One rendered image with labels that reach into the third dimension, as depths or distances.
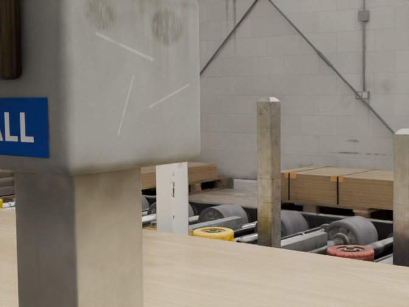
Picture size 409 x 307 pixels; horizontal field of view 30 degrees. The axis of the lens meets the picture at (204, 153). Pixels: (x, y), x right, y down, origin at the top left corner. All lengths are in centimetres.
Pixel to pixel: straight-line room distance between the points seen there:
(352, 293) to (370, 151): 720
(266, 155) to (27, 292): 127
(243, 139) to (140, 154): 886
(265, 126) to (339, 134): 689
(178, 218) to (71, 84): 132
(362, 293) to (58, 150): 86
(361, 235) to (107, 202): 165
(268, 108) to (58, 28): 130
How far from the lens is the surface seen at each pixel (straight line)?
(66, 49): 25
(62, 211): 28
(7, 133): 27
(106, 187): 29
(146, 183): 823
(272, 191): 156
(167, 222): 156
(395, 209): 142
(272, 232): 157
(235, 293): 107
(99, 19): 26
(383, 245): 188
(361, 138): 830
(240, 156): 918
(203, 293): 107
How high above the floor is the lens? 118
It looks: 5 degrees down
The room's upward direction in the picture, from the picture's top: 1 degrees counter-clockwise
